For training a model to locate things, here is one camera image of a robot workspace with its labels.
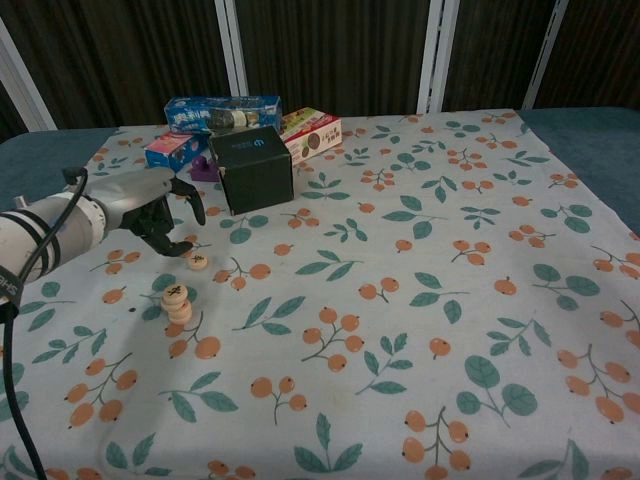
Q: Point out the floral fruit print tablecloth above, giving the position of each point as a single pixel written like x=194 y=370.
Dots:
x=400 y=300

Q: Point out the purple small object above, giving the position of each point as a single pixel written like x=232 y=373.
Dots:
x=205 y=170

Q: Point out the long blue Oreo box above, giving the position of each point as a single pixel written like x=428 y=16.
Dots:
x=190 y=117

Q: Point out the red white cookie box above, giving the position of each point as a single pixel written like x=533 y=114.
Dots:
x=315 y=137

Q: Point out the small pink blue Oreo box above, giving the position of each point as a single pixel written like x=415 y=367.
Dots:
x=170 y=152

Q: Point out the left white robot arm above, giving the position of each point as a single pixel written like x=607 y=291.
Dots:
x=30 y=240

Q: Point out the black cube box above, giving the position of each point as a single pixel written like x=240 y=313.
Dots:
x=255 y=175

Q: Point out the teal velvet table cover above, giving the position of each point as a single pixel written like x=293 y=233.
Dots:
x=30 y=170

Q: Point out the white partition frame post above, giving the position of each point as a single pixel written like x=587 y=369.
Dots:
x=545 y=55
x=439 y=55
x=232 y=50
x=25 y=87

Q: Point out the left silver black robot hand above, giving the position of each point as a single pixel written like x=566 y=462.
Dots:
x=135 y=195

